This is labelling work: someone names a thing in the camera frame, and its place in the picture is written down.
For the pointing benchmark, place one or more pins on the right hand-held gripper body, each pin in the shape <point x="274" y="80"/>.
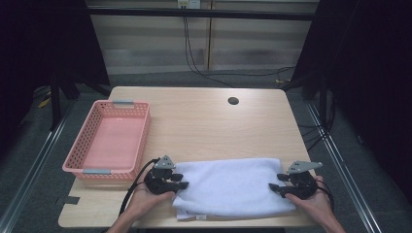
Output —
<point x="302" y="183"/>

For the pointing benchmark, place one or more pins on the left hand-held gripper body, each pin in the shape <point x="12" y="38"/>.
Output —
<point x="160" y="181"/>

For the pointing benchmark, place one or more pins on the white printed towel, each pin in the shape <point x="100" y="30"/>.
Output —
<point x="231" y="187"/>

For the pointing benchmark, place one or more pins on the pink perforated plastic basket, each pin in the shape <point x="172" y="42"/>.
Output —
<point x="113" y="142"/>

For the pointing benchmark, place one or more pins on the person's right hand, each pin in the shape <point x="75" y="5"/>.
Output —
<point x="312" y="204"/>

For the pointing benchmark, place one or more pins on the person's left hand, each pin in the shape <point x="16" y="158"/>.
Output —
<point x="145" y="200"/>

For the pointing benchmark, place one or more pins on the black tape strip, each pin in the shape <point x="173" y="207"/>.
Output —
<point x="68" y="200"/>

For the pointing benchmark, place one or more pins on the black curtain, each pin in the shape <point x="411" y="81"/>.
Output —
<point x="42" y="48"/>
<point x="372" y="81"/>

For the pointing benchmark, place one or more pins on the black horizontal metal bar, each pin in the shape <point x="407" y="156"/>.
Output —
<point x="200" y="13"/>

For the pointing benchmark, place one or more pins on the silver floor rail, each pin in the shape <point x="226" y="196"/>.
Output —
<point x="35" y="161"/>
<point x="343" y="168"/>

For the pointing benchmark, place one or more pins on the black metal stand post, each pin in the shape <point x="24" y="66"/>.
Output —
<point x="55" y="103"/>

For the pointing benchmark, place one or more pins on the white wall power outlet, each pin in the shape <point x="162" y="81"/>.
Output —
<point x="189" y="4"/>

